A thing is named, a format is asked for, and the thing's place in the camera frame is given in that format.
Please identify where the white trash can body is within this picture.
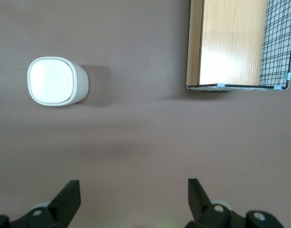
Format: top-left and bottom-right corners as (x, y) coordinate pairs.
(28, 56), (90, 107)

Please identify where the white trash can lid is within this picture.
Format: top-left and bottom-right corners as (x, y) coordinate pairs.
(28, 57), (77, 106)

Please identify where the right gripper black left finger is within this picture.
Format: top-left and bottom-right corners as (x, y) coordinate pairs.
(0, 180), (81, 228)

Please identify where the brown table cover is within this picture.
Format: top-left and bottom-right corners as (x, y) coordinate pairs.
(0, 0), (291, 228)

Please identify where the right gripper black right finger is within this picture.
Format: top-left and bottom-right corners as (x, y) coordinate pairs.
(185, 178), (287, 228)

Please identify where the black wire grid panel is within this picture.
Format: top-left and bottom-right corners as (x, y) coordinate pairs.
(258, 0), (291, 90)

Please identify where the wooden shelf box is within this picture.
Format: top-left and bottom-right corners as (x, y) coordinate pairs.
(185, 0), (291, 92)

